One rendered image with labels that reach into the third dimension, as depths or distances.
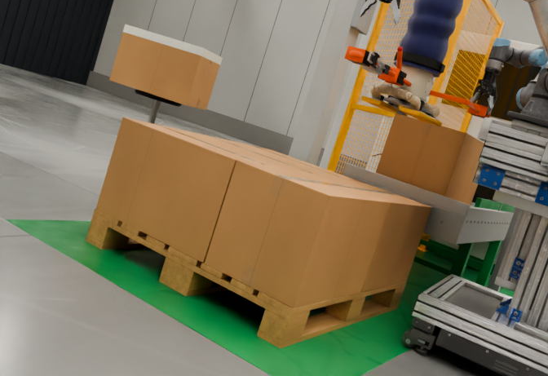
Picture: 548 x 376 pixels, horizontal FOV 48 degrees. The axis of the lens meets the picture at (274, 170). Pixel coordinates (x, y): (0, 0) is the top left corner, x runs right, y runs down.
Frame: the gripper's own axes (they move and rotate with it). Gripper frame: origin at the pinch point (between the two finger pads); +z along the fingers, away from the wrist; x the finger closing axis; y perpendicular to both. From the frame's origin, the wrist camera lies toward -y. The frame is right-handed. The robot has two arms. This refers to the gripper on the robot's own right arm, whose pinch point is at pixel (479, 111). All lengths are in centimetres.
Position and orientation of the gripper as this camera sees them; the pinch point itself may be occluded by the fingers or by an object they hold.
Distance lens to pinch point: 313.5
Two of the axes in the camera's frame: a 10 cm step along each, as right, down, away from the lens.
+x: 8.0, 3.1, -5.1
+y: -5.1, -0.9, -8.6
